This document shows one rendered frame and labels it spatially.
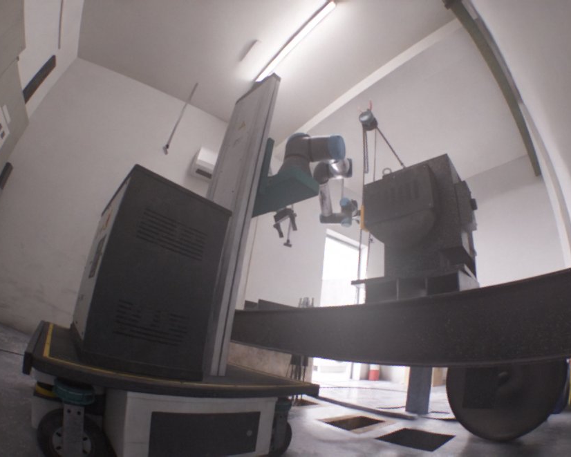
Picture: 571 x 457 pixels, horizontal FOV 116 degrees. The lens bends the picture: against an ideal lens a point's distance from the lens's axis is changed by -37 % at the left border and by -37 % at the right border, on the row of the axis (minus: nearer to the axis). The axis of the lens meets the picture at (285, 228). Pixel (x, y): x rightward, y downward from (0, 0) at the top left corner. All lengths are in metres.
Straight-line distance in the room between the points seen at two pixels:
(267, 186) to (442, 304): 0.82
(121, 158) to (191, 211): 2.24
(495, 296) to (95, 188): 2.94
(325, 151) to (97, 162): 2.31
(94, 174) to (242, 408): 2.52
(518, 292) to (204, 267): 0.97
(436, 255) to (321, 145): 0.86
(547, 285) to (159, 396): 1.10
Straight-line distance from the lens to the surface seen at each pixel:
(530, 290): 0.99
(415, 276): 1.61
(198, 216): 0.83
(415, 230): 1.55
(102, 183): 2.88
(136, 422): 0.71
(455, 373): 1.51
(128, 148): 3.06
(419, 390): 2.20
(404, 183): 1.71
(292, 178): 1.07
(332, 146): 1.20
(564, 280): 0.99
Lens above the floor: 0.47
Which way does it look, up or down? 23 degrees up
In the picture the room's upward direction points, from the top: 8 degrees clockwise
